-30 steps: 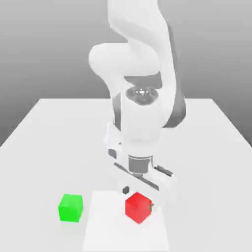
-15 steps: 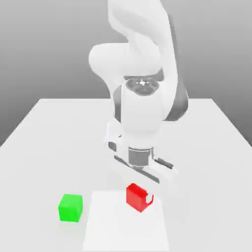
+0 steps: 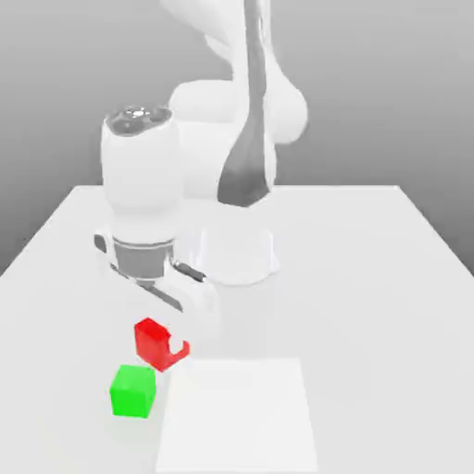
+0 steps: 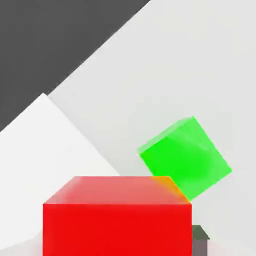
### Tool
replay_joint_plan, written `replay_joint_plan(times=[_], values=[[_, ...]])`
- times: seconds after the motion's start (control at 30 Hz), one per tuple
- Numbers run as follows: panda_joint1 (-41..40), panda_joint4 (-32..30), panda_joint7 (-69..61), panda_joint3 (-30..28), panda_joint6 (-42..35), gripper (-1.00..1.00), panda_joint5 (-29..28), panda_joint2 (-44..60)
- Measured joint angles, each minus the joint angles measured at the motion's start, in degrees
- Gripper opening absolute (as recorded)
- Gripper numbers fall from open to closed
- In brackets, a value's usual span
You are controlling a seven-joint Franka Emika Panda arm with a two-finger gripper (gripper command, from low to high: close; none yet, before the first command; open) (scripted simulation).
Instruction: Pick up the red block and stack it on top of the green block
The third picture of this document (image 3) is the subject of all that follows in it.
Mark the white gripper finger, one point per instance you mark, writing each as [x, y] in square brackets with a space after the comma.
[176, 341]

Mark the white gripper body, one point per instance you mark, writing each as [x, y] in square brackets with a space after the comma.
[196, 303]

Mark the small red cube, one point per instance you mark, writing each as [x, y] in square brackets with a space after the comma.
[150, 346]

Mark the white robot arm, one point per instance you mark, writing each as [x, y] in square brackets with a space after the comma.
[142, 177]

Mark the small green cube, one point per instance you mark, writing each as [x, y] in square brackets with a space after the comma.
[132, 390]

